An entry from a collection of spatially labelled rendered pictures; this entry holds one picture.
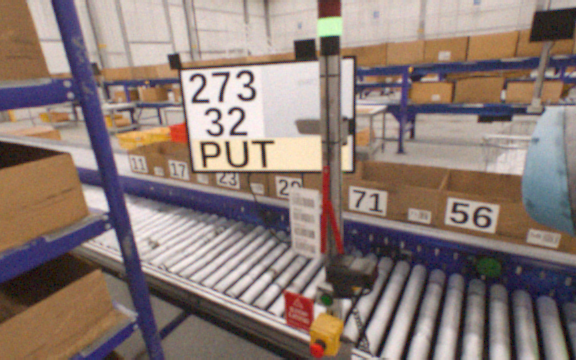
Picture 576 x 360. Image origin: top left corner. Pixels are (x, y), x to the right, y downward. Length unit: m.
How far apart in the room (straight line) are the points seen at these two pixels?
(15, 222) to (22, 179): 0.06
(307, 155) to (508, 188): 1.00
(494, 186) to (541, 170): 1.18
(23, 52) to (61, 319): 0.39
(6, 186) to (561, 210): 0.66
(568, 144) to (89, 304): 0.70
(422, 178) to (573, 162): 1.23
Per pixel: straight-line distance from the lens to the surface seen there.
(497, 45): 5.79
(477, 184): 1.64
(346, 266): 0.79
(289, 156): 0.89
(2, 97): 0.51
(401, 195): 1.39
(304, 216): 0.84
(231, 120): 0.92
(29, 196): 0.56
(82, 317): 0.66
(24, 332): 0.62
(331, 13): 0.72
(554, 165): 0.46
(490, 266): 1.38
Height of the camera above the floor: 1.54
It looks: 20 degrees down
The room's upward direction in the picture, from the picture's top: 4 degrees counter-clockwise
